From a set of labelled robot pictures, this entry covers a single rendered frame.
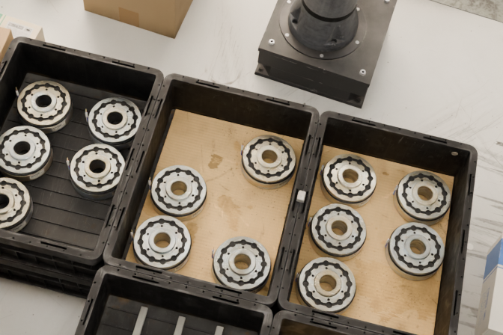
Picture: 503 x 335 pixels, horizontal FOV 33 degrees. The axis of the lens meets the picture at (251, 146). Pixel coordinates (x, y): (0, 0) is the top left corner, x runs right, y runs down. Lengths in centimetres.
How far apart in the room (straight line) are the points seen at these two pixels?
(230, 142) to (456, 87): 58
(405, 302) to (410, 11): 79
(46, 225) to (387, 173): 65
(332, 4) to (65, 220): 67
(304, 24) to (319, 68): 10
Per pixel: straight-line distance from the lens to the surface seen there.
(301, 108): 160
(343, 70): 182
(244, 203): 160
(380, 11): 193
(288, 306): 143
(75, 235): 158
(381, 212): 164
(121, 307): 153
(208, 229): 158
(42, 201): 162
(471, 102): 198
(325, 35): 181
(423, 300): 159
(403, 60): 200
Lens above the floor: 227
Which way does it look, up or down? 60 degrees down
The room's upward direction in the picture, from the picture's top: 9 degrees clockwise
